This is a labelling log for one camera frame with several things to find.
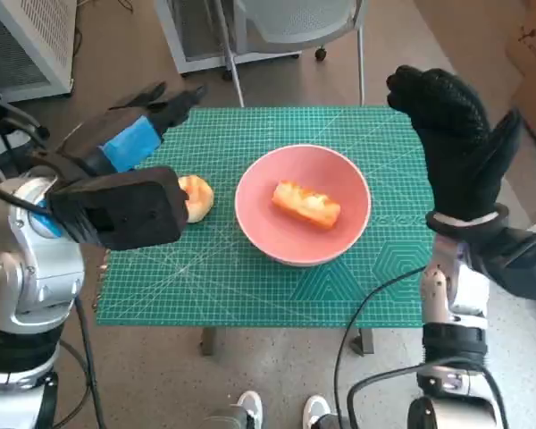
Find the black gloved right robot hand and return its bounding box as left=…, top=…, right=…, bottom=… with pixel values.
left=385, top=64, right=523, bottom=223

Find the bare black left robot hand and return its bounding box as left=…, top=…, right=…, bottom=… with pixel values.
left=57, top=81, right=209, bottom=176

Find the round toy bread bun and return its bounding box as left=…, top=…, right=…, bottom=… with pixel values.
left=178, top=174, right=215, bottom=223

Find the pink bowl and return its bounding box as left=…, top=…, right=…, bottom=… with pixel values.
left=234, top=143, right=371, bottom=268

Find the rectangular toy bread loaf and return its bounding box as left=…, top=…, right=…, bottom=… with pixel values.
left=271, top=179, right=342, bottom=231

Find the white perforated cabinet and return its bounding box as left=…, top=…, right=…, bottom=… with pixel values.
left=0, top=0, right=80, bottom=104

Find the cardboard box with black print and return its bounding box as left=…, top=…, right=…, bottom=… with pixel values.
left=504, top=0, right=536, bottom=86

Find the green cutting mat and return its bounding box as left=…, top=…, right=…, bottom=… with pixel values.
left=94, top=105, right=439, bottom=331

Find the grey metal table leg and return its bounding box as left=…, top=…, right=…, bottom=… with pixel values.
left=352, top=329, right=376, bottom=358
left=200, top=328, right=218, bottom=358

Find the grey mesh chair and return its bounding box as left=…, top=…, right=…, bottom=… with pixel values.
left=214, top=0, right=371, bottom=108

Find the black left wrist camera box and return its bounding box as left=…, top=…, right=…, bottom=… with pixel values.
left=44, top=165, right=189, bottom=251

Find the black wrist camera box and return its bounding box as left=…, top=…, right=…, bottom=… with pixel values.
left=468, top=227, right=536, bottom=301
left=44, top=165, right=189, bottom=251

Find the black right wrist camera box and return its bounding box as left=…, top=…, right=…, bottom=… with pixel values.
left=468, top=227, right=536, bottom=301

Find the metal chair frame with casters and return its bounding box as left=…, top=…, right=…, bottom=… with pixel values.
left=0, top=88, right=51, bottom=182

